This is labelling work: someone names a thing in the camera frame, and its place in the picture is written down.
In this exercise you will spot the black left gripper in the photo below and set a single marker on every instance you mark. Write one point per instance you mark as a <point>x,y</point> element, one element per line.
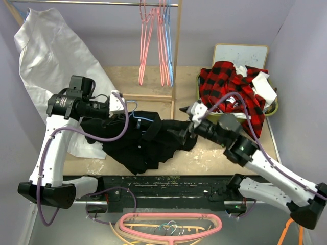
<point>115,119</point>

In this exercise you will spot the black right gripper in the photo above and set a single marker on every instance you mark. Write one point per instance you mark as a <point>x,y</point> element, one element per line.
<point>183,133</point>

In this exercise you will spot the light blue wire hanger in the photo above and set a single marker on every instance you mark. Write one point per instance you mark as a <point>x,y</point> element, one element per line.
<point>134,109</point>

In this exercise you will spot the black button shirt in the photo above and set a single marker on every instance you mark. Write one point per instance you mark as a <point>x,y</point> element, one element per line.
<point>148,141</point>

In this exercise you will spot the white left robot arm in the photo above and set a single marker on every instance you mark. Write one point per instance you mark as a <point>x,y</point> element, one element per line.
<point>64,112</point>

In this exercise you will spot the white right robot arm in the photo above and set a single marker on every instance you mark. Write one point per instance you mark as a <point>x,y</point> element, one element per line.
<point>302,199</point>

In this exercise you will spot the red black plaid shirt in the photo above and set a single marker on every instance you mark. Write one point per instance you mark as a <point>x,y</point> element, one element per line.
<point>222,79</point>

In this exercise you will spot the white hanging shirt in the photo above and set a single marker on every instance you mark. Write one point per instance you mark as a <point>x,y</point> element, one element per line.
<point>50,53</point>

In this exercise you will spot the beige hanger on tray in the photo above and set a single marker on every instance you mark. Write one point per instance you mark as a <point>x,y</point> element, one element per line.
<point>160,239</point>

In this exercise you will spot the blue hanger on rack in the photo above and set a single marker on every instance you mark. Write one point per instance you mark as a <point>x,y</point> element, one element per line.
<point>167,29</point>

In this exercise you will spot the blue hanger under white shirt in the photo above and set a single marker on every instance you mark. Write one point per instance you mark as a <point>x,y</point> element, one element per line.
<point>19,15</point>

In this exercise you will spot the olive green laundry basket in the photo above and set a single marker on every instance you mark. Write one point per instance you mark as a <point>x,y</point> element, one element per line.
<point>241,117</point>

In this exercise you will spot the wooden clothes rack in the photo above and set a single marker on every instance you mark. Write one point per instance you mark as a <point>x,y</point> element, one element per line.
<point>138,97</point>

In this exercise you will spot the white cloth in basket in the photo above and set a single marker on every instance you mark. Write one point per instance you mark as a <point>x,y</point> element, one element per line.
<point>260,84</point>

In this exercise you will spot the yellow framed whiteboard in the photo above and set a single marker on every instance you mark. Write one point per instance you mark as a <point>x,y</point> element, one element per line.
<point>241,54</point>

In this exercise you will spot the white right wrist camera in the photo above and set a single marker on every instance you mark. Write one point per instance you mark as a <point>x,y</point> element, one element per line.
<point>196,112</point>

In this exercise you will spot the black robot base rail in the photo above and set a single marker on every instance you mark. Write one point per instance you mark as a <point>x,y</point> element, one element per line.
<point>174,193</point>

